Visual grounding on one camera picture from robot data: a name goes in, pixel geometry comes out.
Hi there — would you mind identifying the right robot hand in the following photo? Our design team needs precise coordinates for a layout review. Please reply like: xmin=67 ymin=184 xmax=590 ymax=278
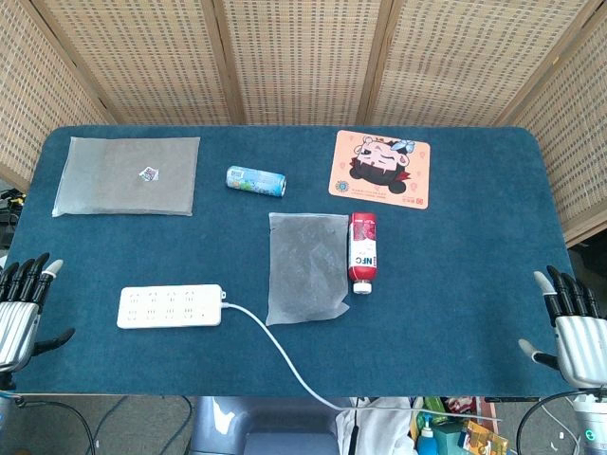
xmin=517 ymin=264 xmax=607 ymax=391

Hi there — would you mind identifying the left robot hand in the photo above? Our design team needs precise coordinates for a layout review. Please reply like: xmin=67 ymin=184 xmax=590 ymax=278
xmin=0 ymin=252 xmax=76 ymax=391

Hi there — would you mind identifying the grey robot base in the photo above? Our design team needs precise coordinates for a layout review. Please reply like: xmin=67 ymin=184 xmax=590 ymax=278
xmin=190 ymin=395 xmax=352 ymax=455

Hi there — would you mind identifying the white power strip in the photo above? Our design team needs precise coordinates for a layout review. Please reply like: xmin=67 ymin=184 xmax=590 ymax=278
xmin=116 ymin=283 xmax=229 ymax=330

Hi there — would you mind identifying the yellow snack packet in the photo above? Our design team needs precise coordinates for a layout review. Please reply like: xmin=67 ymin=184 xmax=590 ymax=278
xmin=458 ymin=419 xmax=509 ymax=455

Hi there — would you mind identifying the teal box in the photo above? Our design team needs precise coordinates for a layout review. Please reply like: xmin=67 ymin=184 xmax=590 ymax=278
xmin=432 ymin=422 xmax=470 ymax=455

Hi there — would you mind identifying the large grey plastic pouch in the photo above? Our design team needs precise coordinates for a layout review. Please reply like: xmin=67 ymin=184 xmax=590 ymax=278
xmin=51 ymin=136 xmax=201 ymax=219

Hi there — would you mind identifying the blue spray bottle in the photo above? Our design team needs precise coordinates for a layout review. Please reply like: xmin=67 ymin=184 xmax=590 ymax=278
xmin=415 ymin=410 xmax=451 ymax=455

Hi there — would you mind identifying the white cloth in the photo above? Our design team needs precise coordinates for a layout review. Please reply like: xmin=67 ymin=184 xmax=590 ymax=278
xmin=335 ymin=396 xmax=423 ymax=455

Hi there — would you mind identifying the red NFC juice bottle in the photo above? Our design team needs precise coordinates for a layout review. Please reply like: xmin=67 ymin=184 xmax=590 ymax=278
xmin=347 ymin=211 xmax=378 ymax=296

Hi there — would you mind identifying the orange cartoon mouse pad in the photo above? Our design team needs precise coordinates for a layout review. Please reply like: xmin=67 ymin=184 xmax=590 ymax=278
xmin=327 ymin=129 xmax=432 ymax=210

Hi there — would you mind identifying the blue beverage can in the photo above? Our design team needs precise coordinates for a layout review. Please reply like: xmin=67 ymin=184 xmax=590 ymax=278
xmin=225 ymin=165 xmax=287 ymax=197

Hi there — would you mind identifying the blue table cloth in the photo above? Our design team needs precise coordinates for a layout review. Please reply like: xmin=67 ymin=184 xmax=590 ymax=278
xmin=0 ymin=124 xmax=580 ymax=398

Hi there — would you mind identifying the small grey plastic pouch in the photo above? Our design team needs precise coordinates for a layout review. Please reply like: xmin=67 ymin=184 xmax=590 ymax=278
xmin=265 ymin=211 xmax=351 ymax=327

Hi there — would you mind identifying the bamboo folding screen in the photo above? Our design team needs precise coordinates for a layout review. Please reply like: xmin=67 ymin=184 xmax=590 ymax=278
xmin=0 ymin=0 xmax=607 ymax=247

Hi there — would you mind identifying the black cable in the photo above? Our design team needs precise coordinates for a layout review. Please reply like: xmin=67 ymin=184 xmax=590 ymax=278
xmin=13 ymin=395 xmax=99 ymax=455
xmin=517 ymin=391 xmax=582 ymax=455

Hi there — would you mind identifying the black equipment with cables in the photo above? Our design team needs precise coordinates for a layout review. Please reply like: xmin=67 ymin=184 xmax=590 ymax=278
xmin=0 ymin=188 xmax=26 ymax=249

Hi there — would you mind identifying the white power strip cable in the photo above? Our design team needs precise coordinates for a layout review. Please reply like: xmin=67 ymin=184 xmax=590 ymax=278
xmin=219 ymin=300 xmax=506 ymax=423

